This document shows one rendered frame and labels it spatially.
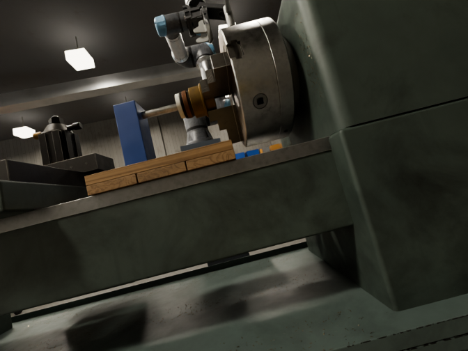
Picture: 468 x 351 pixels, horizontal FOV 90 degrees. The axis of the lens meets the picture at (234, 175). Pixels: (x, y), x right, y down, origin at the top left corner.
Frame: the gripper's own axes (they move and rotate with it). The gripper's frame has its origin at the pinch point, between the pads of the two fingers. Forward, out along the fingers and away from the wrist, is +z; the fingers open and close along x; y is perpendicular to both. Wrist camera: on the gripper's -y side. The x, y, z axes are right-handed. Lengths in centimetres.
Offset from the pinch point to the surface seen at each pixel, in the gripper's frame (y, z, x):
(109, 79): 260, -494, -383
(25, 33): 368, -517, -244
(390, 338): -10, 87, 14
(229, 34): -2.4, 25.5, 17.8
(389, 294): -16, 83, 6
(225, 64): 0.1, 31.6, 15.4
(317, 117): -16, 48, 10
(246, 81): -3.1, 37.4, 14.6
